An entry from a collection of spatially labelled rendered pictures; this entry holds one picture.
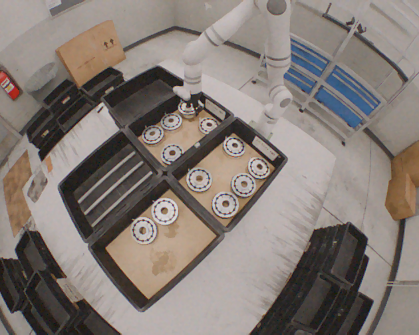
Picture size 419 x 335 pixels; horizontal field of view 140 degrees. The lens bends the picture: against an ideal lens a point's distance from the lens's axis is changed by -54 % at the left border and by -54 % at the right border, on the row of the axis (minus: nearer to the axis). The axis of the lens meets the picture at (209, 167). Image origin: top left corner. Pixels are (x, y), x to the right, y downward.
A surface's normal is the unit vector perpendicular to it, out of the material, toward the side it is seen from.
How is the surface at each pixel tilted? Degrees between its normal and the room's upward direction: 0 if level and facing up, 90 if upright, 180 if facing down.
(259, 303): 0
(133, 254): 0
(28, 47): 90
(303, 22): 90
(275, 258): 0
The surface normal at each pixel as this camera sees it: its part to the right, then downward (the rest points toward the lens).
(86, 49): 0.81, 0.48
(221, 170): 0.07, -0.41
